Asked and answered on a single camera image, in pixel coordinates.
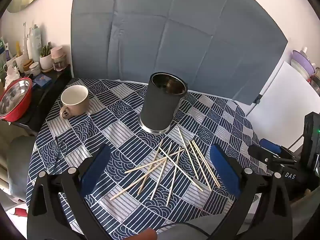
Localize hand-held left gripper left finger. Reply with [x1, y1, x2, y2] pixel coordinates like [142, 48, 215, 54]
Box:
[27, 144, 112, 240]

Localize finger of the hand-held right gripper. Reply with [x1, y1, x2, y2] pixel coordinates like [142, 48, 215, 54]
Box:
[247, 144, 298, 172]
[259, 138, 299, 159]

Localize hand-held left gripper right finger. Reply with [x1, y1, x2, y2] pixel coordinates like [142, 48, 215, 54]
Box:
[209, 144, 293, 240]

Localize pile of wooden chopsticks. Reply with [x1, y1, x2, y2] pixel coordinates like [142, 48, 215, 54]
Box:
[110, 127, 221, 207]

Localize dark grey utensil holder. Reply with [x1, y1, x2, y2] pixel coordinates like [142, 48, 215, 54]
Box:
[138, 72, 188, 134]

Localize clear eyeglasses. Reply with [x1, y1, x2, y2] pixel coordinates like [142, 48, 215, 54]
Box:
[46, 137, 68, 175]

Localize blue white patterned tablecloth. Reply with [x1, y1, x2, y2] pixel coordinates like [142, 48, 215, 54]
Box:
[26, 78, 273, 240]

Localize white board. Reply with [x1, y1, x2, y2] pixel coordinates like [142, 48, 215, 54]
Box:
[246, 60, 317, 153]

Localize beige ceramic mug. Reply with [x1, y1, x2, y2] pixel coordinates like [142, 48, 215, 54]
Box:
[59, 85, 90, 120]

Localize purple basin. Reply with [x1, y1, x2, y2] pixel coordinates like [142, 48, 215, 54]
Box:
[291, 50, 315, 78]

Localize small red object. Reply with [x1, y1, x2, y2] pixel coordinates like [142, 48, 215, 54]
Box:
[14, 207, 28, 218]

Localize black side table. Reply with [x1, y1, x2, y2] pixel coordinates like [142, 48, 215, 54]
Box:
[10, 65, 72, 133]

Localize red steel-lined bowl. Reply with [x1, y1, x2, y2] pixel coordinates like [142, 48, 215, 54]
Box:
[0, 77, 33, 122]

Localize blue box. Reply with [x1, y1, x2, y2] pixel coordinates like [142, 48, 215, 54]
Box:
[32, 74, 52, 88]

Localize small white cream jar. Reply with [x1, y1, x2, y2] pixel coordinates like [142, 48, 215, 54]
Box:
[29, 62, 41, 77]

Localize succulent in white pot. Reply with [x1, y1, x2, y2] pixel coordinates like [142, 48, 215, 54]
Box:
[39, 42, 53, 70]

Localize pink lidded glass jar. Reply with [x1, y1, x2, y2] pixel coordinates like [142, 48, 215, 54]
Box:
[51, 45, 67, 72]

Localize white figurine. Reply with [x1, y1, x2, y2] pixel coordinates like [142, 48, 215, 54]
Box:
[4, 65, 20, 90]

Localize tall white bottle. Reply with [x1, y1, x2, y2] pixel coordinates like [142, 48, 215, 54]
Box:
[27, 24, 42, 63]

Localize white electric toothbrush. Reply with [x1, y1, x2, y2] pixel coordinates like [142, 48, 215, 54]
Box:
[22, 22, 28, 55]

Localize blue-grey padded panel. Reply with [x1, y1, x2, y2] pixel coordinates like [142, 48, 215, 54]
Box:
[71, 0, 288, 105]

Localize black cable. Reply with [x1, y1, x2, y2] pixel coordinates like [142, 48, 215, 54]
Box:
[155, 221, 213, 240]

